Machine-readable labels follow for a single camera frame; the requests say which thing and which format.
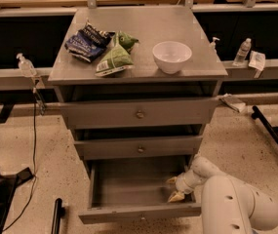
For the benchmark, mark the grey middle drawer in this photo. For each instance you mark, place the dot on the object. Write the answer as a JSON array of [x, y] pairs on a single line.
[[137, 147]]

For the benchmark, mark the black bar on floor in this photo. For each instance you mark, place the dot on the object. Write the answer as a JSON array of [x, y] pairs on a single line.
[[59, 212]]

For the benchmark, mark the grey drawer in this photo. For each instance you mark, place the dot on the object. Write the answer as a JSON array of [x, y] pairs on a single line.
[[137, 113], [136, 189], [137, 147]]

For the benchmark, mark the hand sanitizer pump bottle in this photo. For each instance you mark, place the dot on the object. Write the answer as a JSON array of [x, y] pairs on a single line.
[[26, 67]]

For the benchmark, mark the green plush toy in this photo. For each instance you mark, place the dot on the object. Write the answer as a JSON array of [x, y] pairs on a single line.
[[126, 40]]

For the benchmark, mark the white bowl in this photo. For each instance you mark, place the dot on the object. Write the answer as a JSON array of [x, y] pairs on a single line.
[[170, 56]]

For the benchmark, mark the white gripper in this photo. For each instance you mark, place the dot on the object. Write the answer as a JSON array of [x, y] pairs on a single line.
[[183, 183]]

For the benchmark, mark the folded cloth on rail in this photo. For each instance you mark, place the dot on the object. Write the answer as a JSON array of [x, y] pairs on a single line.
[[233, 102]]

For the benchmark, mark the grey bottom drawer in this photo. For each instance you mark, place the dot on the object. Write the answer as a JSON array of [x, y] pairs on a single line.
[[136, 189]]

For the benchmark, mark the grey top drawer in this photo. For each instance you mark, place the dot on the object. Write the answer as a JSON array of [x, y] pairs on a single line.
[[137, 113]]

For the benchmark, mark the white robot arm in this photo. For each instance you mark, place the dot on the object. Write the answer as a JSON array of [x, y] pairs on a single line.
[[228, 204]]

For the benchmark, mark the grey drawer cabinet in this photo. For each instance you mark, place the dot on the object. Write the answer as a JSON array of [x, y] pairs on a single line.
[[76, 81]]

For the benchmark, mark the clear water bottle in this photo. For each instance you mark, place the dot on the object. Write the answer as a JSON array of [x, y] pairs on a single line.
[[242, 52]]

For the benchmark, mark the small pump bottle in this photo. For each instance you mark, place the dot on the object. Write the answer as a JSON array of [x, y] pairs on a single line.
[[213, 44]]

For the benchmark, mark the green chip bag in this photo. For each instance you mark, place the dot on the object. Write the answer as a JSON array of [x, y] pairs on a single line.
[[117, 59]]

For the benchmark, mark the white wipes packet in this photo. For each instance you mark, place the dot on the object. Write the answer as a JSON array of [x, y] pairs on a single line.
[[257, 62]]

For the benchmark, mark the blue chip bag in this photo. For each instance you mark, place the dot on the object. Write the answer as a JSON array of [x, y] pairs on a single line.
[[88, 43]]

